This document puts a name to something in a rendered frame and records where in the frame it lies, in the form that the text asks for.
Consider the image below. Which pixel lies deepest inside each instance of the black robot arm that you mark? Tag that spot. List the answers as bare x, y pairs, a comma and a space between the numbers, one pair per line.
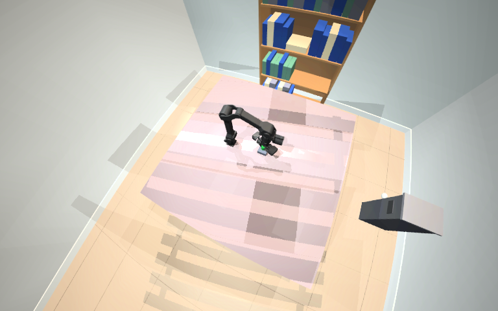
266, 129

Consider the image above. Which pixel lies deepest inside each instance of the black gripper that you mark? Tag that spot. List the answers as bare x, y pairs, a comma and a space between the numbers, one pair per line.
268, 147

